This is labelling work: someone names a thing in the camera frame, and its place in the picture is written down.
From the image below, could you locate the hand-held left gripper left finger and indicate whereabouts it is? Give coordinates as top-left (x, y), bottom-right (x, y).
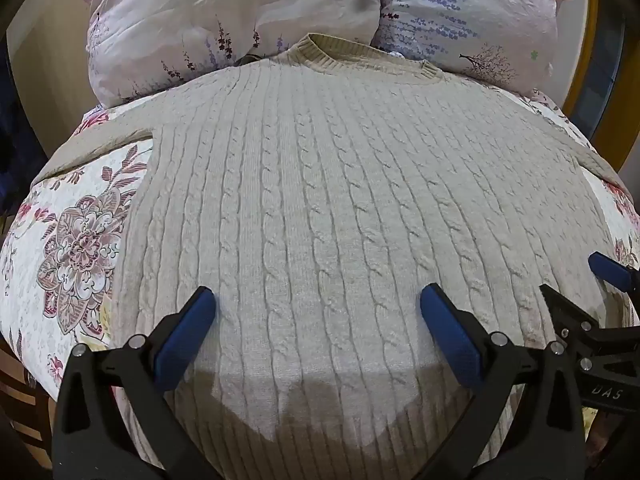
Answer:
top-left (52, 286), bottom-right (222, 480)

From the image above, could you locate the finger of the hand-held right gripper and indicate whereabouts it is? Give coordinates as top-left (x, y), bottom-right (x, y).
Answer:
top-left (539, 284), bottom-right (608, 362)
top-left (588, 252), bottom-right (640, 294)

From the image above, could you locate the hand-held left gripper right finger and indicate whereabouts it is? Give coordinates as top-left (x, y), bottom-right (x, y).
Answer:
top-left (420, 283), bottom-right (587, 480)

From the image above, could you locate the beige cable-knit sweater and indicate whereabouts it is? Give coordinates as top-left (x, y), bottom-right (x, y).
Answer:
top-left (35, 33), bottom-right (632, 480)

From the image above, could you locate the floral bed sheet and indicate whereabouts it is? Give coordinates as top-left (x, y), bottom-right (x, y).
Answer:
top-left (0, 87), bottom-right (640, 413)

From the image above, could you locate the floral pink pillow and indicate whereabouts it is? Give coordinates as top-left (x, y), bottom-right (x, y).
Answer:
top-left (82, 0), bottom-right (385, 109)
top-left (372, 0), bottom-right (574, 99)

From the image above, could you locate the wooden bed frame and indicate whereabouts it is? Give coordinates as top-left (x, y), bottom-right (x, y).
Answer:
top-left (0, 337), bottom-right (57, 463)

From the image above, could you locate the yellow door frame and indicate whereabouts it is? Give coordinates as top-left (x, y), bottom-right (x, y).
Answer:
top-left (560, 0), bottom-right (638, 173)

